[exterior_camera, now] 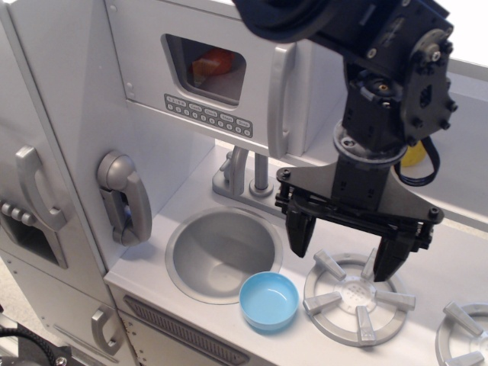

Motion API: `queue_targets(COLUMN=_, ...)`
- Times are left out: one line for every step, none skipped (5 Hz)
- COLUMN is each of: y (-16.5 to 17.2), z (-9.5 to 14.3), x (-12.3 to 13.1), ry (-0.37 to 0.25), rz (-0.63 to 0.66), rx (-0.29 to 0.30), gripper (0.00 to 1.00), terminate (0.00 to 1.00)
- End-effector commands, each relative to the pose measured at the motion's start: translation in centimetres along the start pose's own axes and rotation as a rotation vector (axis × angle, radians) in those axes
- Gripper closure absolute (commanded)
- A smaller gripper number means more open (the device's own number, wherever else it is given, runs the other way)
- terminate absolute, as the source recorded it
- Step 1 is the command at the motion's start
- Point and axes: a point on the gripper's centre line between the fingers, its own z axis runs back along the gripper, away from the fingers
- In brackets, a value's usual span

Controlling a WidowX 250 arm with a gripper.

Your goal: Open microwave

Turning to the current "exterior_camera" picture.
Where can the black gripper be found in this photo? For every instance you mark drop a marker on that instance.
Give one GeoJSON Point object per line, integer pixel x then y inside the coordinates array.
{"type": "Point", "coordinates": [364, 190]}

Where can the grey toy microwave door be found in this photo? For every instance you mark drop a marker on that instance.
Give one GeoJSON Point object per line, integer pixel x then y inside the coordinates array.
{"type": "Point", "coordinates": [156, 42]}

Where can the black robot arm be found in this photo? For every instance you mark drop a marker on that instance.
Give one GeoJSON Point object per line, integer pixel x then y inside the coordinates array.
{"type": "Point", "coordinates": [395, 56]}

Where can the grey toy stove burner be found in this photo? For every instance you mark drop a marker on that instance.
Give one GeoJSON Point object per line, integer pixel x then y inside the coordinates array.
{"type": "Point", "coordinates": [344, 302]}

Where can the light blue plastic bowl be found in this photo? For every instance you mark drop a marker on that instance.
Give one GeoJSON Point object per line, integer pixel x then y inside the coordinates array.
{"type": "Point", "coordinates": [268, 301]}

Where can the grey toy faucet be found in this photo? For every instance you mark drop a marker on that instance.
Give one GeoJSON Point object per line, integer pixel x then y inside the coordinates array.
{"type": "Point", "coordinates": [254, 187]}

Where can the yellow toy lemon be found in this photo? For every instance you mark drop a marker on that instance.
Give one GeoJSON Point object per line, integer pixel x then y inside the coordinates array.
{"type": "Point", "coordinates": [414, 155]}

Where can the round grey toy sink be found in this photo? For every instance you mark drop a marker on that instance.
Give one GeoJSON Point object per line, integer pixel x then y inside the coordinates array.
{"type": "Point", "coordinates": [212, 253]}

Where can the grey right stove burner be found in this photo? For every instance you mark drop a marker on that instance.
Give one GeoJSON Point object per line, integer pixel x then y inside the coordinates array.
{"type": "Point", "coordinates": [461, 338]}

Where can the grey oven vent panel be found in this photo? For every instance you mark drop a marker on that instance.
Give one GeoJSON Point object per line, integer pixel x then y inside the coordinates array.
{"type": "Point", "coordinates": [186, 334]}

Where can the orange toy food item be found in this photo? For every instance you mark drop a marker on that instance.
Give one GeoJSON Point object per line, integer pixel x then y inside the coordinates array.
{"type": "Point", "coordinates": [214, 62]}

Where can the grey ice dispenser panel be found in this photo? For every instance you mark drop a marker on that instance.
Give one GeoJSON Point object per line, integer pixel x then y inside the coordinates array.
{"type": "Point", "coordinates": [26, 231]}

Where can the grey toy wall phone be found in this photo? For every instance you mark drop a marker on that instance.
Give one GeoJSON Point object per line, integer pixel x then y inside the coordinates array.
{"type": "Point", "coordinates": [125, 199]}

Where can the grey lower fridge handle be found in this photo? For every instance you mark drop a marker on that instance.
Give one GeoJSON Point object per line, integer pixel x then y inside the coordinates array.
{"type": "Point", "coordinates": [108, 344]}

